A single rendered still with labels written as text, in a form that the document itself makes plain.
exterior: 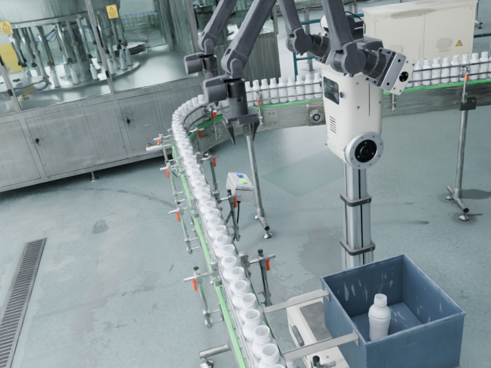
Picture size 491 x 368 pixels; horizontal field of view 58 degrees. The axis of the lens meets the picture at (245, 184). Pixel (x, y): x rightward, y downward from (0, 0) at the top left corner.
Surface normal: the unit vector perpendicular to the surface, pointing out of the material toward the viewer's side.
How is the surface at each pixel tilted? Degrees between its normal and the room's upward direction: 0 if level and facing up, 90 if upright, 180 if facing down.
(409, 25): 90
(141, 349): 0
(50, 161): 90
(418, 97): 90
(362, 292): 90
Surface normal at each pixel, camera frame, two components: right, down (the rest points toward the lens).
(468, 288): -0.14, -0.88
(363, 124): 0.27, 0.56
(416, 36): -0.07, 0.46
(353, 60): 0.28, 0.32
